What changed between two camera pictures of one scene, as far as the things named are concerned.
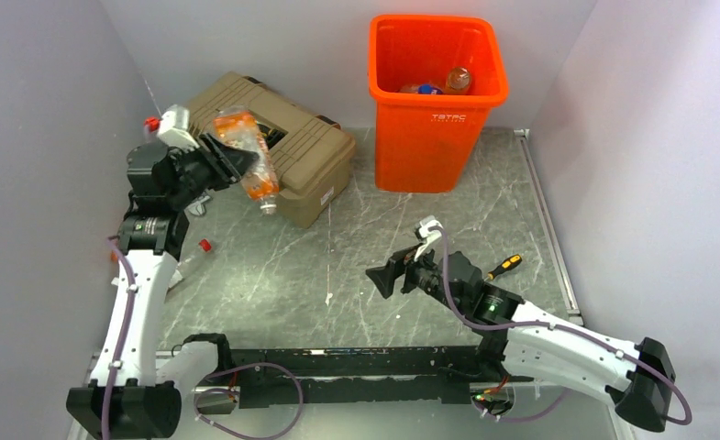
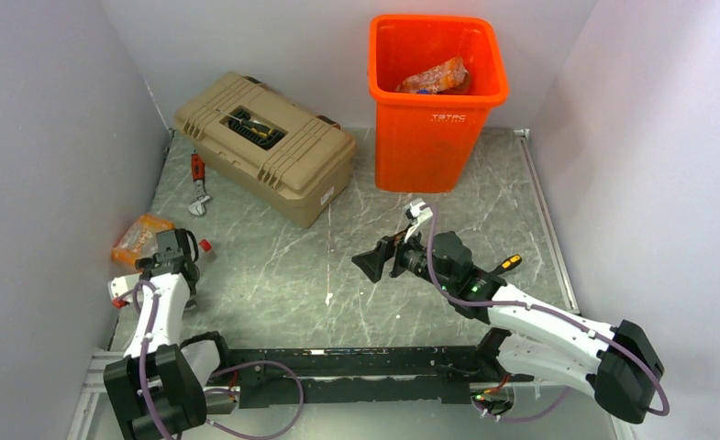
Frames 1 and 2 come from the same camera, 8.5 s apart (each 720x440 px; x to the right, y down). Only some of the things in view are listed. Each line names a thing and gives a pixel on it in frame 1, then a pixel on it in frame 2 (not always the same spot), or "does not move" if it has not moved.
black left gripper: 232,162 → 139,264
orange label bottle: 238,126 → 449,77
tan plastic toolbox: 310,154 does not move
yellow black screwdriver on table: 506,265 does not move
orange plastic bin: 427,143 does not move
